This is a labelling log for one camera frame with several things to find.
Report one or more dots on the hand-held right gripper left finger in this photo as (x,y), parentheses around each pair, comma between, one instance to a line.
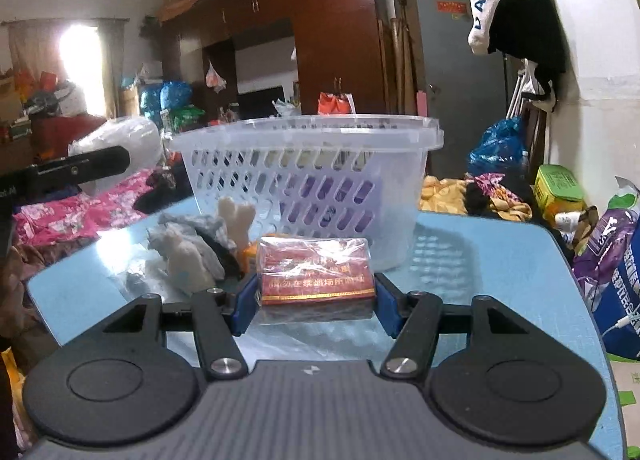
(246,301)

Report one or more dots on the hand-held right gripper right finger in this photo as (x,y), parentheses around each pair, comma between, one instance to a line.
(386,305)

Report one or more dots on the red box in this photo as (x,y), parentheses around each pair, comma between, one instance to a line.
(314,270)

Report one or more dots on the clear plastic basket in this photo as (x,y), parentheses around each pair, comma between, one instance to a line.
(310,179)

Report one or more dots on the pink floral blanket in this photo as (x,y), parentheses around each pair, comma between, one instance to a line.
(75,215)

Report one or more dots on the clear plastic bag bundle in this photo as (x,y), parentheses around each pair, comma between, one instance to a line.
(125,139)

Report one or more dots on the white plush toy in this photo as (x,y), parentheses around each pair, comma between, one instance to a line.
(186,260)

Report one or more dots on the grey cloth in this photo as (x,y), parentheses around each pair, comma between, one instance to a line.
(197,230)

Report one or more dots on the blue bag pile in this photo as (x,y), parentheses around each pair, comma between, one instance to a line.
(167,100)

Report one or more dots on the yellow cloth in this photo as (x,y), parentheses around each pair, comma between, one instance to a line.
(442,196)

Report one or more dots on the window curtain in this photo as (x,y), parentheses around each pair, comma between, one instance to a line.
(25,47)

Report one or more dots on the blue plastic bag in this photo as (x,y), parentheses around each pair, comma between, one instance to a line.
(497,145)

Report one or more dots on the green lidded box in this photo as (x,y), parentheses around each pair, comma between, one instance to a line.
(559,190)

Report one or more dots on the red gift bag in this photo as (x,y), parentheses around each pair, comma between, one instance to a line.
(336,102)

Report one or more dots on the purple printed sack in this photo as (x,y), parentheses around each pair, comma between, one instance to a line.
(610,260)

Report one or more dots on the brown wooden wardrobe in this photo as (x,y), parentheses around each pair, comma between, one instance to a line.
(280,34)

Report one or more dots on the grey door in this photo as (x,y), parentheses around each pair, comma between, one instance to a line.
(450,49)

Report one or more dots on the black hanging garment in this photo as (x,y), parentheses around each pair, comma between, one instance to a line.
(530,34)

